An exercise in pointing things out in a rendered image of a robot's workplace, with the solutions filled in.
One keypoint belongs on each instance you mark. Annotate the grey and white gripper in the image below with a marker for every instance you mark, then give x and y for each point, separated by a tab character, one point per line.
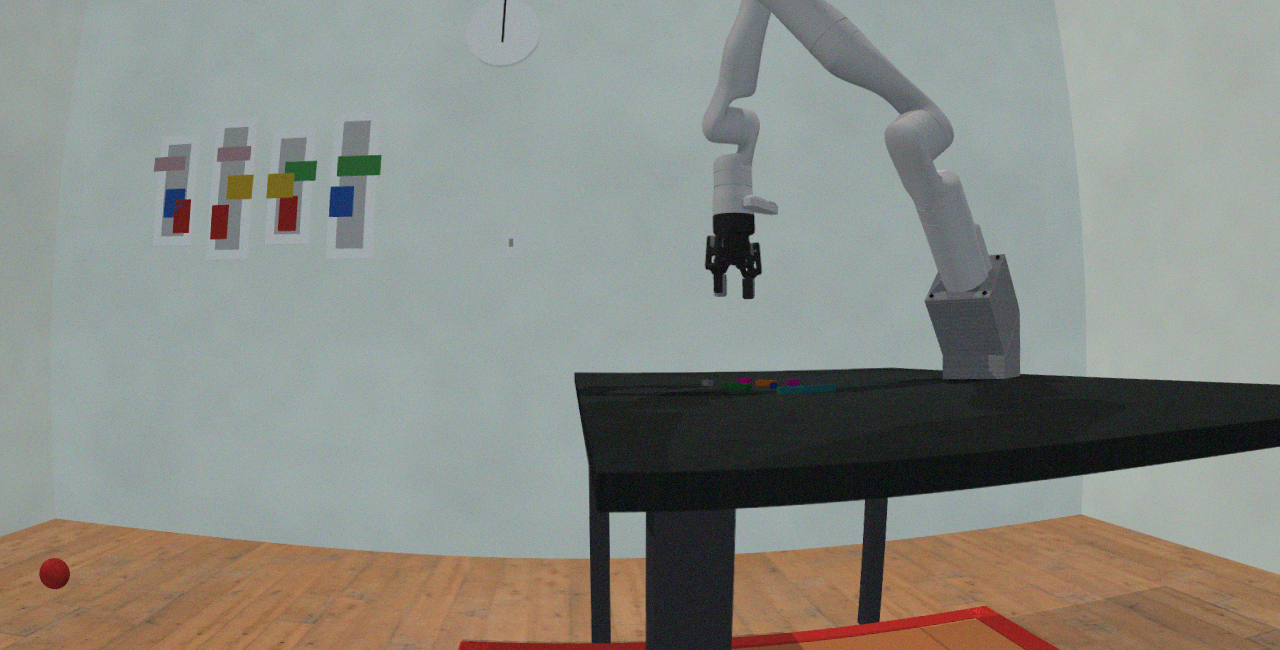
734	230

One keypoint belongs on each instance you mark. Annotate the turquoise rod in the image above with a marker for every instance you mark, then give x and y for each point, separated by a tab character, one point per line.
805	389

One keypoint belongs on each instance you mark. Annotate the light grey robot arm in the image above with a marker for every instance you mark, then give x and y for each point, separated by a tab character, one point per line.
913	140

